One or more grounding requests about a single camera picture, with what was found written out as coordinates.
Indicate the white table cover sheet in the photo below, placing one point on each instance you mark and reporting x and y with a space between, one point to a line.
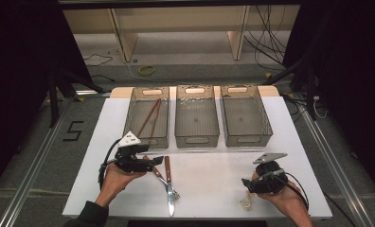
207 176

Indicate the yellow tape roll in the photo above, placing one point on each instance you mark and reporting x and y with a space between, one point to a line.
146 70

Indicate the black curtain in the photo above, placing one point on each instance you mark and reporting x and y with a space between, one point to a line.
21 78
353 78

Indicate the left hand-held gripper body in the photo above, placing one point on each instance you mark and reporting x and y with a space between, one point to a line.
132 162

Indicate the black metal stand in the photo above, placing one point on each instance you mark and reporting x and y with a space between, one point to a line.
308 85

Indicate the aluminium floor rail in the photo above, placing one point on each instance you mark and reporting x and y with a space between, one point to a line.
337 167
34 164

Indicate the person's right hand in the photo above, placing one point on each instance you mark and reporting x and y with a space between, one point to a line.
283 198

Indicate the beige wooden desk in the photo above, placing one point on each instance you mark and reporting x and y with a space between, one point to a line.
176 19

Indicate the person's left hand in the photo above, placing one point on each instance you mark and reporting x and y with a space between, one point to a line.
119 181

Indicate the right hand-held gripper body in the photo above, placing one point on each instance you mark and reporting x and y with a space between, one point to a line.
269 179

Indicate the black tripod stand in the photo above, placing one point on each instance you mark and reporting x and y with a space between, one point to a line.
57 91

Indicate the translucent grey plastic bin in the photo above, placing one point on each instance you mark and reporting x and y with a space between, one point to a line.
245 119
196 121
144 121

